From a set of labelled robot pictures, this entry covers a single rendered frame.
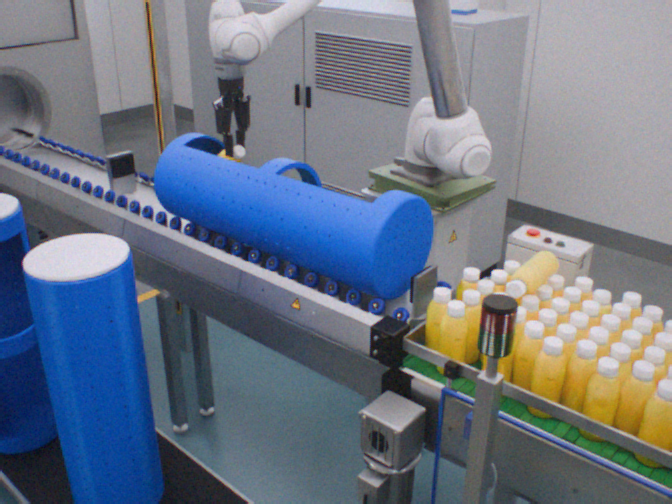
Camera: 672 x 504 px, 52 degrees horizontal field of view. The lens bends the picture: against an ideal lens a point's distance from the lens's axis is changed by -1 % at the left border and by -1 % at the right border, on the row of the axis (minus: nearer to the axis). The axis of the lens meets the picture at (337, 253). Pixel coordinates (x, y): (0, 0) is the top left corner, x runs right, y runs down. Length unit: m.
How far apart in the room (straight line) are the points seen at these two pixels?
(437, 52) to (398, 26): 1.48
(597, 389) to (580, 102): 3.19
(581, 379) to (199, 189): 1.20
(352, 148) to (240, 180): 1.93
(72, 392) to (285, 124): 2.54
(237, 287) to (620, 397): 1.14
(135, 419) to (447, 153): 1.23
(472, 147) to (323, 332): 0.71
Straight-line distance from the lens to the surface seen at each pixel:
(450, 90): 2.13
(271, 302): 2.04
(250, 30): 1.86
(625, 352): 1.53
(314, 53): 3.95
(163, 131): 2.96
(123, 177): 2.71
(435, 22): 2.06
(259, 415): 2.98
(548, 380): 1.53
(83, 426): 2.15
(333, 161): 4.00
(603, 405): 1.51
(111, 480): 2.28
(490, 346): 1.27
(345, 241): 1.74
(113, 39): 7.14
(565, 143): 4.61
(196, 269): 2.26
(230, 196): 2.02
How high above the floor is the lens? 1.87
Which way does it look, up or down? 26 degrees down
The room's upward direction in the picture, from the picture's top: 1 degrees clockwise
